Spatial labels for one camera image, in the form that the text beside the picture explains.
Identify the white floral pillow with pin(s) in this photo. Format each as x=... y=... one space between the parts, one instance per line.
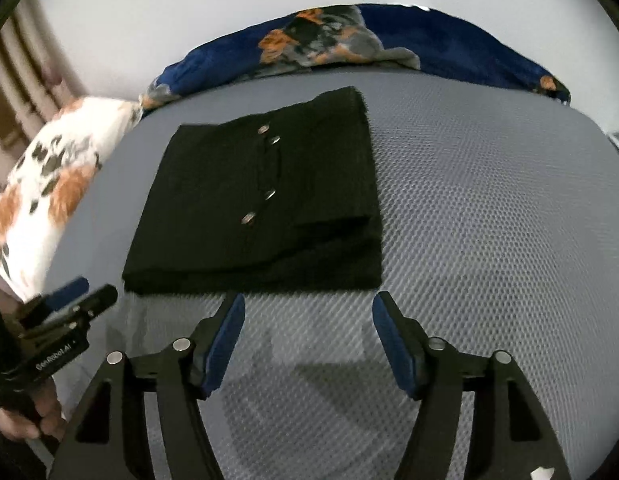
x=54 y=185

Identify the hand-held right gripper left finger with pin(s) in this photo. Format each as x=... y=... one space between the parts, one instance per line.
x=224 y=340

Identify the grey mesh mattress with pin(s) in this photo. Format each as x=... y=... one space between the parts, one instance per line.
x=489 y=210

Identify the person's left hand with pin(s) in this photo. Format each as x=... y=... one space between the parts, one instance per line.
x=45 y=405

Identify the black pants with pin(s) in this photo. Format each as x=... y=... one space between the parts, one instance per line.
x=214 y=245

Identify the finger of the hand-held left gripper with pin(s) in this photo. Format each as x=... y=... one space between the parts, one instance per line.
x=94 y=302
x=67 y=290

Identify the blue floral blanket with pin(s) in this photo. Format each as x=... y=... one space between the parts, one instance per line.
x=464 y=45

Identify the beige curtain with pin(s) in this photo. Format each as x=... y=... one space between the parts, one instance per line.
x=29 y=75

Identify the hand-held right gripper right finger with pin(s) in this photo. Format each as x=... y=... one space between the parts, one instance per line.
x=390 y=340

